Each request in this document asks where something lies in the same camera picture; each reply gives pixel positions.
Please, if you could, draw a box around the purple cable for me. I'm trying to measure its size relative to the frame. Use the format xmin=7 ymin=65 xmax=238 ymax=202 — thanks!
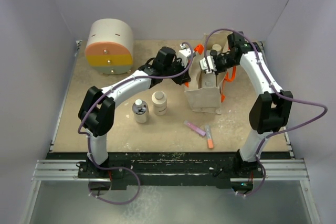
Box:
xmin=204 ymin=28 xmax=328 ymax=197
xmin=78 ymin=41 xmax=197 ymax=205

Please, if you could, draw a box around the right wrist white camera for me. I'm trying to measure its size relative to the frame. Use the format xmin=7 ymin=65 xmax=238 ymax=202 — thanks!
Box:
xmin=199 ymin=56 xmax=216 ymax=74

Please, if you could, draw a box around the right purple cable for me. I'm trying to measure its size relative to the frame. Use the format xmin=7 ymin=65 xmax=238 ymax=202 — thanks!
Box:
xmin=204 ymin=28 xmax=328 ymax=197

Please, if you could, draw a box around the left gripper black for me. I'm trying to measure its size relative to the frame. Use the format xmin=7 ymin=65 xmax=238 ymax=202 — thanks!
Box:
xmin=163 ymin=59 xmax=191 ymax=87

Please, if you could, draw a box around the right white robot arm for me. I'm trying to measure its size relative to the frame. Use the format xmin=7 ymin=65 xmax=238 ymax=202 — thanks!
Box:
xmin=211 ymin=32 xmax=293 ymax=177

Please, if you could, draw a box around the cream bottle with round cap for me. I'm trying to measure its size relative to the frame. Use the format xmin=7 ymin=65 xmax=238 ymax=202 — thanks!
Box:
xmin=151 ymin=91 xmax=167 ymax=115

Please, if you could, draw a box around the canvas bag with orange handles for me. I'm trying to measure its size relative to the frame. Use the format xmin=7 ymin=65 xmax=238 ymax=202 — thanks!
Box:
xmin=184 ymin=34 xmax=236 ymax=114

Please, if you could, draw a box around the white square bottle black cap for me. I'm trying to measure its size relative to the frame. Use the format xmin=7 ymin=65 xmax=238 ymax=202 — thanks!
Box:
xmin=210 ymin=50 xmax=217 ymax=57

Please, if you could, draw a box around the beige and orange cylinder box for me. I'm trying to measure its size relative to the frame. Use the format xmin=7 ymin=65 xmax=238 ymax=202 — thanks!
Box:
xmin=85 ymin=18 xmax=134 ymax=75

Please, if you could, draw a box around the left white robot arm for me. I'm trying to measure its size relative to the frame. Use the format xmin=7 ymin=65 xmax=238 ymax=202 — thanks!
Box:
xmin=78 ymin=42 xmax=195 ymax=178

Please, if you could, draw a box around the pink tube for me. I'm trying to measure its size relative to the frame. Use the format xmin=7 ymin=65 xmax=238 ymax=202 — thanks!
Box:
xmin=183 ymin=120 xmax=206 ymax=136

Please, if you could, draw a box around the silver bottle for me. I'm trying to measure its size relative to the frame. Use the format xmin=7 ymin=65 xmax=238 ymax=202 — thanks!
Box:
xmin=132 ymin=99 xmax=149 ymax=124

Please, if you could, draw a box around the orange tube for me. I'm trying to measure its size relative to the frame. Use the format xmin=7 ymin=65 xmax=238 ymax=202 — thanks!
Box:
xmin=205 ymin=125 xmax=214 ymax=149

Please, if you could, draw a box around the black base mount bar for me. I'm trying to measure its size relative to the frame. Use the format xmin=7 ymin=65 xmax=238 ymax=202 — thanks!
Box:
xmin=76 ymin=152 xmax=265 ymax=190

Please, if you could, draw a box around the aluminium frame rail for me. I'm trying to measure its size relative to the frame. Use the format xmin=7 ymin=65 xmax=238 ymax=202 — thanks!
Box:
xmin=31 ymin=40 xmax=309 ymax=182

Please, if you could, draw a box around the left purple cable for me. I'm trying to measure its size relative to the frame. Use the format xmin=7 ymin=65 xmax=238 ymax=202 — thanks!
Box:
xmin=78 ymin=41 xmax=197 ymax=205

